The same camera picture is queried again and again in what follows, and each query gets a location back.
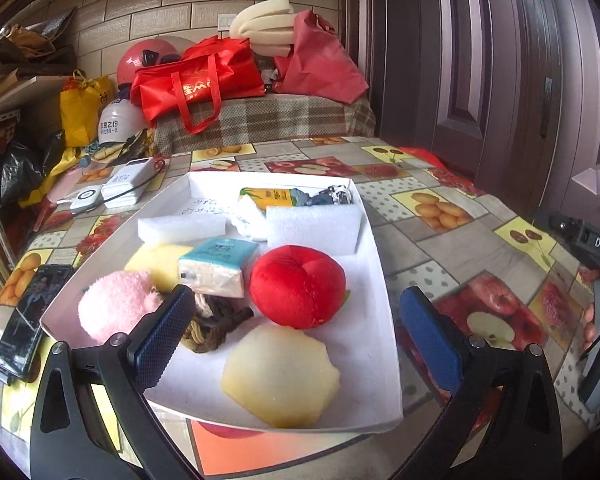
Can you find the large white power bank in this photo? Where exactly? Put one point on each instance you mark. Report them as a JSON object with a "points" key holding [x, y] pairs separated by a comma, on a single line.
{"points": [[127, 180]]}

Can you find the yellow shopping bag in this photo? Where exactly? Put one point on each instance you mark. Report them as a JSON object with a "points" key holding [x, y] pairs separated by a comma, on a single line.
{"points": [[82, 110]]}

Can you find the black smartphone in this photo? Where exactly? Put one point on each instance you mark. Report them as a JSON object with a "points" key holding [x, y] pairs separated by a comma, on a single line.
{"points": [[27, 320]]}

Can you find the fruit print tablecloth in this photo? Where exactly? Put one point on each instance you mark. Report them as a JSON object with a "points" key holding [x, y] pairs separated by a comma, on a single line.
{"points": [[415, 255]]}

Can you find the brown paper bags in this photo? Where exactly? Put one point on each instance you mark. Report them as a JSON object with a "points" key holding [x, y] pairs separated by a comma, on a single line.
{"points": [[30, 45]]}

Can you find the white cardboard box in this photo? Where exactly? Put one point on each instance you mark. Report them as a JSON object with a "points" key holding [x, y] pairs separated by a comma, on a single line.
{"points": [[365, 280]]}

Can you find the small white power bank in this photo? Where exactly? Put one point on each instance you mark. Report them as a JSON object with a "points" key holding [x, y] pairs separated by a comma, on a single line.
{"points": [[87, 197]]}

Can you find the yellow black cloth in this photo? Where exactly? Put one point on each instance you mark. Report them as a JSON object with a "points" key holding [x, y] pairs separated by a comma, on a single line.
{"points": [[120, 150]]}

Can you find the red plush apple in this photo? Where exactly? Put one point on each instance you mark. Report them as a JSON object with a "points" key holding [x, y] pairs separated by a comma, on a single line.
{"points": [[297, 285]]}

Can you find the white foam block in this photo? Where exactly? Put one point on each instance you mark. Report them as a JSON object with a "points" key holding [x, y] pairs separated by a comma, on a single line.
{"points": [[180, 227], [312, 230]]}

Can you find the white light switch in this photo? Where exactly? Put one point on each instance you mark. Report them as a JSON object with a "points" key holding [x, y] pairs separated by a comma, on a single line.
{"points": [[226, 21]]}

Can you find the black plastic bag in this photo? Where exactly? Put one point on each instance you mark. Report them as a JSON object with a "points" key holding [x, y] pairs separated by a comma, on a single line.
{"points": [[17, 165]]}

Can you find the bright red tote bag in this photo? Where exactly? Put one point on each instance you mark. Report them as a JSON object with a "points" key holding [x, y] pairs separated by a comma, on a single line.
{"points": [[200, 80]]}

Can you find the pale yellow sponge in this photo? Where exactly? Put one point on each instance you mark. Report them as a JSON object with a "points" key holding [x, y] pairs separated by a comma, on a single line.
{"points": [[280, 375]]}

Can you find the brown panelled metal door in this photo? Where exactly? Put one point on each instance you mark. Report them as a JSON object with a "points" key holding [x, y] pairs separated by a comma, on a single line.
{"points": [[595, 185], [480, 60]]}

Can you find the person's right hand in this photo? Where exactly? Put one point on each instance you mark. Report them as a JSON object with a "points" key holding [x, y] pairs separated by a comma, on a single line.
{"points": [[589, 332]]}

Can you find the pink fluffy ball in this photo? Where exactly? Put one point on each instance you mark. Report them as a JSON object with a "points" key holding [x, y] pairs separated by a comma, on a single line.
{"points": [[112, 305]]}

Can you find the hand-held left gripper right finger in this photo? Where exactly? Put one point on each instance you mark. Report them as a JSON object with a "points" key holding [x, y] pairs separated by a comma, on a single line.
{"points": [[430, 345]]}

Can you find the red plastic bag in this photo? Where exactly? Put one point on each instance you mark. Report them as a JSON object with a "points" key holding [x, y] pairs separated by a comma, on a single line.
{"points": [[320, 60]]}

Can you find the red helmet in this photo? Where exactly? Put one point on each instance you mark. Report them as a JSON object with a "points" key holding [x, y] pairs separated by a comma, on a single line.
{"points": [[145, 60]]}

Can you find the white helmet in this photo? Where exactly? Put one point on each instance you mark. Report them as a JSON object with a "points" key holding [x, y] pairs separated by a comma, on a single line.
{"points": [[120, 125]]}

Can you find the teal tissue pack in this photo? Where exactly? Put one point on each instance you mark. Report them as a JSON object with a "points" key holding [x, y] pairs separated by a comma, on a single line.
{"points": [[215, 265]]}

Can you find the white foam sheets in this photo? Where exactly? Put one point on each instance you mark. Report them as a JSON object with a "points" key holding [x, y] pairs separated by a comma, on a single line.
{"points": [[265, 25]]}

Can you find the pink round pad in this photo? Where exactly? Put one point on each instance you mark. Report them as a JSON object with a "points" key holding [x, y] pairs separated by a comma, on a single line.
{"points": [[62, 187]]}

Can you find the black white wrapper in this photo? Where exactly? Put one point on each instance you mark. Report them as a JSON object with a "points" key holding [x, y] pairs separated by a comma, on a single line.
{"points": [[337, 195]]}

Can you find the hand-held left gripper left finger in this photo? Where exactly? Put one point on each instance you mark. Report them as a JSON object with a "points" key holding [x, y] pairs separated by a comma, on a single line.
{"points": [[162, 340]]}

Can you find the plaid blanket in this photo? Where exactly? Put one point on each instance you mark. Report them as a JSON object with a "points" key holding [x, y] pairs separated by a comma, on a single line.
{"points": [[260, 120]]}

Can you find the metal storage shelf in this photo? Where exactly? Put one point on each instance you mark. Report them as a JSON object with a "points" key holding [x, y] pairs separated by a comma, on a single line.
{"points": [[0, 125]]}

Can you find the white fluffy cloth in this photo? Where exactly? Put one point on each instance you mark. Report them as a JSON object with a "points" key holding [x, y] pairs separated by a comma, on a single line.
{"points": [[247, 220]]}

